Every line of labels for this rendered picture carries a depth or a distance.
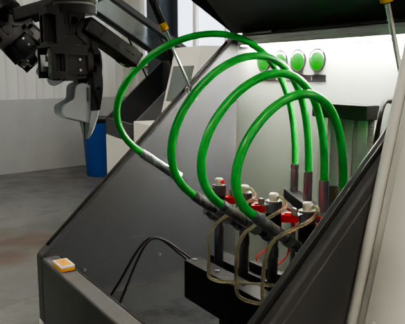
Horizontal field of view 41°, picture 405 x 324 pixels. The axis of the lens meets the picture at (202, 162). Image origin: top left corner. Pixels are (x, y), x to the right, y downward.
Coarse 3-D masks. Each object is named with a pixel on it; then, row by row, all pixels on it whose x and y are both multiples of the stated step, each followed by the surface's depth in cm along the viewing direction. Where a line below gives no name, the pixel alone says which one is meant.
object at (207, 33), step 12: (180, 36) 106; (192, 36) 106; (204, 36) 107; (216, 36) 108; (228, 36) 108; (240, 36) 108; (156, 48) 106; (168, 48) 106; (252, 48) 110; (144, 60) 105; (132, 72) 105; (120, 96) 105; (288, 108) 113; (120, 120) 106; (120, 132) 106; (132, 144) 107
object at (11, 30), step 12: (12, 0) 106; (0, 12) 105; (12, 12) 106; (0, 24) 106; (12, 24) 106; (24, 24) 105; (36, 24) 108; (0, 36) 106; (12, 36) 104; (24, 36) 104; (0, 48) 104; (12, 48) 104; (24, 48) 104; (36, 48) 105; (12, 60) 104; (24, 60) 105; (36, 60) 109
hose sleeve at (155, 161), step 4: (144, 152) 108; (148, 152) 108; (140, 156) 108; (144, 156) 108; (148, 156) 108; (152, 156) 109; (148, 160) 108; (152, 160) 108; (156, 160) 109; (160, 160) 109; (152, 164) 109; (156, 164) 109; (160, 164) 109; (164, 164) 109; (160, 168) 109; (164, 168) 109; (168, 168) 109; (164, 172) 110; (168, 172) 110
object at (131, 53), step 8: (88, 24) 85; (96, 24) 85; (88, 32) 85; (96, 32) 85; (104, 32) 86; (112, 32) 87; (96, 40) 87; (104, 40) 86; (112, 40) 87; (120, 40) 88; (104, 48) 89; (112, 48) 88; (120, 48) 88; (128, 48) 89; (136, 48) 91; (112, 56) 91; (120, 56) 89; (128, 56) 89; (136, 56) 90; (120, 64) 93; (128, 64) 91; (136, 64) 91
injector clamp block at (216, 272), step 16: (224, 256) 111; (192, 272) 107; (224, 272) 102; (256, 272) 102; (192, 288) 107; (208, 288) 102; (224, 288) 98; (240, 288) 95; (256, 288) 95; (208, 304) 103; (224, 304) 98; (240, 304) 94; (224, 320) 99; (240, 320) 95
